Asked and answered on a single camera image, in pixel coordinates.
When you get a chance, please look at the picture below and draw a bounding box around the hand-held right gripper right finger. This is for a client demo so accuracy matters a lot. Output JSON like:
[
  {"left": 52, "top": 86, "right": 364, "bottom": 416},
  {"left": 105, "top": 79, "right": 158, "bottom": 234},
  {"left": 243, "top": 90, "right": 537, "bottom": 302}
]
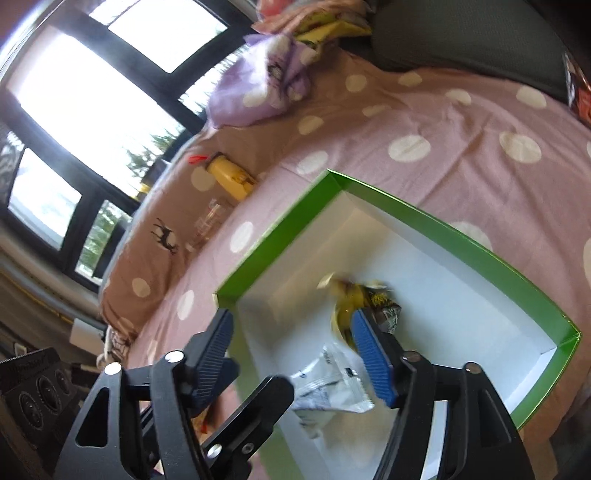
[{"left": 352, "top": 310, "right": 536, "bottom": 480}]

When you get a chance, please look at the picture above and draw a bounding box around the green cardboard box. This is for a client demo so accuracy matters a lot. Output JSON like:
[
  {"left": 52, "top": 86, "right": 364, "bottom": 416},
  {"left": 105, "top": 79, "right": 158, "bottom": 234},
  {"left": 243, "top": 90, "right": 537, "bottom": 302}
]
[{"left": 215, "top": 168, "right": 581, "bottom": 480}]

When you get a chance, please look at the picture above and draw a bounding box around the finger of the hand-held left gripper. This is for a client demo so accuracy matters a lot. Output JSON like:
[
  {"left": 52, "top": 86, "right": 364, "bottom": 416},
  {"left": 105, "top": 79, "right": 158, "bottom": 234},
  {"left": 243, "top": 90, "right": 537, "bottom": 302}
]
[{"left": 201, "top": 376, "right": 295, "bottom": 480}]

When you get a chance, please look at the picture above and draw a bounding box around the yellow green snack bag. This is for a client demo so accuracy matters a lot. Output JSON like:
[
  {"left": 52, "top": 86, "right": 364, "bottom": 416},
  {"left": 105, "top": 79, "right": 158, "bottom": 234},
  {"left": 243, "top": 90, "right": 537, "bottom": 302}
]
[{"left": 295, "top": 18, "right": 372, "bottom": 51}]

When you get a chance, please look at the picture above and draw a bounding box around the black window frame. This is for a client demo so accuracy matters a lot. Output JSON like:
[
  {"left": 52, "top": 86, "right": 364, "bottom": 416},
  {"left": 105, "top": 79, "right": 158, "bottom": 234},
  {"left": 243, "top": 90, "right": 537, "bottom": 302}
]
[{"left": 0, "top": 0, "right": 259, "bottom": 283}]

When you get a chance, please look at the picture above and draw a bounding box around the purple dotted cloth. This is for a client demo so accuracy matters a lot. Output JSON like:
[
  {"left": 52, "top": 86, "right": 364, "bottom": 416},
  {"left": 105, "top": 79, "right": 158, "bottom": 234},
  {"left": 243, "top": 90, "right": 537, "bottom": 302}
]
[{"left": 208, "top": 33, "right": 319, "bottom": 127}]

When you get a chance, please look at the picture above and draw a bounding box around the clear plastic bottle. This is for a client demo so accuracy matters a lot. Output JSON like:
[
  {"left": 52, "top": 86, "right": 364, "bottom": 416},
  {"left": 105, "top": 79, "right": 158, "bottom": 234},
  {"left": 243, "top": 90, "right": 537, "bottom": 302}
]
[{"left": 185, "top": 198, "right": 234, "bottom": 252}]

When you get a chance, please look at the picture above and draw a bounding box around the yellow bottle with red cap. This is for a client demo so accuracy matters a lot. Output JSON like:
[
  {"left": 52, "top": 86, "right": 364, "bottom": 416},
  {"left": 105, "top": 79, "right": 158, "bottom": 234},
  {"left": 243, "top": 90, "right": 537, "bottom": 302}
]
[{"left": 188, "top": 151, "right": 257, "bottom": 202}]

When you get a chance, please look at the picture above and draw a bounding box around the silver white snack packet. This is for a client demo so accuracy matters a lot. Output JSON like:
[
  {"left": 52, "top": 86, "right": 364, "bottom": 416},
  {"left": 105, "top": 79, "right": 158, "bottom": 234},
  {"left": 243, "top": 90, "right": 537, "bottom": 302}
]
[{"left": 291, "top": 344, "right": 375, "bottom": 439}]

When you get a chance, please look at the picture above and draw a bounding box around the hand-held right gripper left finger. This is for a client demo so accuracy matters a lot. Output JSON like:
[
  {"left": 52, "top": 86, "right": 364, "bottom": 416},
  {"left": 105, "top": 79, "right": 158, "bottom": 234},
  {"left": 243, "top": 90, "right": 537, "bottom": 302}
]
[{"left": 53, "top": 308, "right": 241, "bottom": 480}]

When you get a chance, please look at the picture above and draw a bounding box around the pile of pink-yellow clothes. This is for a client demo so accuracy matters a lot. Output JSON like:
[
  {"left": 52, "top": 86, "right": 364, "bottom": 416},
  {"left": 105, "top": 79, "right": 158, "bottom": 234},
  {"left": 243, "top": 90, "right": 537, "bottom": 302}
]
[{"left": 252, "top": 0, "right": 370, "bottom": 37}]

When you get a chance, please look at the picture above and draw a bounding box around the red snack packet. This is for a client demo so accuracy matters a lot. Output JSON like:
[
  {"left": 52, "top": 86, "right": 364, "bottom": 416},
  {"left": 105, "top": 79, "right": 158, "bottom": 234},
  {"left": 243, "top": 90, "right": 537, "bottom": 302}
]
[{"left": 563, "top": 51, "right": 591, "bottom": 126}]

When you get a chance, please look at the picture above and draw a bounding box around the yellow brown snack packet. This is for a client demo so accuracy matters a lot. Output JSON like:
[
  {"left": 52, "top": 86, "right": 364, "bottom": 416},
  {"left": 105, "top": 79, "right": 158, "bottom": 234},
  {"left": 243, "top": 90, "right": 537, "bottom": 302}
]
[{"left": 318, "top": 272, "right": 403, "bottom": 347}]

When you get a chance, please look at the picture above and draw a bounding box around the grey sofa cushion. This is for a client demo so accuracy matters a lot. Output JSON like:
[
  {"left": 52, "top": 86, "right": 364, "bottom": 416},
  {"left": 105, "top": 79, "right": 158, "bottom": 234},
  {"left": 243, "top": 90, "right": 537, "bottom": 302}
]
[{"left": 369, "top": 0, "right": 573, "bottom": 103}]

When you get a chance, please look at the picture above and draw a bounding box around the pink polka dot blanket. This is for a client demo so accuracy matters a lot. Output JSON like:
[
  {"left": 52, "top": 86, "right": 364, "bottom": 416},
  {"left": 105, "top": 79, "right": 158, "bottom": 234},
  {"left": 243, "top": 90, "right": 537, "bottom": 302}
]
[{"left": 99, "top": 46, "right": 591, "bottom": 480}]

